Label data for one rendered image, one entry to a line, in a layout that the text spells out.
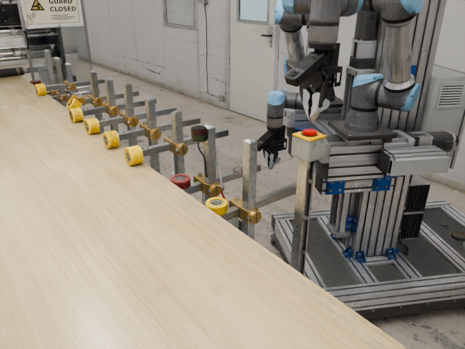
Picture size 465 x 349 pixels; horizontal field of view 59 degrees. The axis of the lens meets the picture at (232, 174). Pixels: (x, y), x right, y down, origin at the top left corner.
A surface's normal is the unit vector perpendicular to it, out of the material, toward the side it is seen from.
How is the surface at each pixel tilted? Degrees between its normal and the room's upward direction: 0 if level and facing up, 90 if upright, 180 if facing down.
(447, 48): 90
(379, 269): 0
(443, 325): 0
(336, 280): 0
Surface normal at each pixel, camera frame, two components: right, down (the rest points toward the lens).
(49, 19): 0.61, 0.34
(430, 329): 0.00, -0.91
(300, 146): -0.80, 0.25
